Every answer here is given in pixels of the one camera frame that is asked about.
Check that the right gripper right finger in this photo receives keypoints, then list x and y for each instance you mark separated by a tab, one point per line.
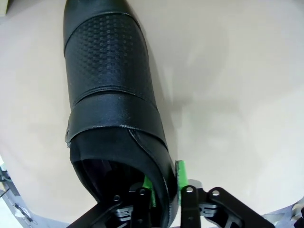
190	209

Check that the beige cardboard shoe box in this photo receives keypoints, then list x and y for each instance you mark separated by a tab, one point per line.
3	7

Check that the black leather shoe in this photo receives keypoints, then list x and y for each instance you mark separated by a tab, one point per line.
107	71

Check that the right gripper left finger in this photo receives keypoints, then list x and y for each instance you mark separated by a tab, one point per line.
133	213

